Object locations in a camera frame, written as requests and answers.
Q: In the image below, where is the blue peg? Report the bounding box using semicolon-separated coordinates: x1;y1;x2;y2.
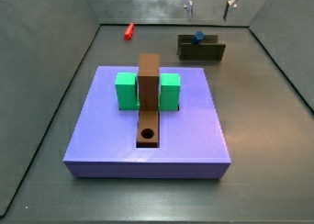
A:
191;31;205;44

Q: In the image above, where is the black angle fixture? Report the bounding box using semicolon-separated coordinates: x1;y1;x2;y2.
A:
177;35;226;62

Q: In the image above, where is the red peg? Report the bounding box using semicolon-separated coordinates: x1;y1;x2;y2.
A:
125;23;135;40

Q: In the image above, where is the right green block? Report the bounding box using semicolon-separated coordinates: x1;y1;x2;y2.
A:
159;73;182;111

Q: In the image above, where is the green block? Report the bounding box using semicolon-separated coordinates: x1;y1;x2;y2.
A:
115;73;139;110
159;73;182;111

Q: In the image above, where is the brown L-shaped block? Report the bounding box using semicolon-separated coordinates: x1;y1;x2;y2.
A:
137;54;159;148

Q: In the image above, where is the left green block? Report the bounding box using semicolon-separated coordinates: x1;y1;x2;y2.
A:
115;73;139;110

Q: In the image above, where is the purple base block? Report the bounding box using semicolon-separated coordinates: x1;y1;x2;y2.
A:
64;66;231;178

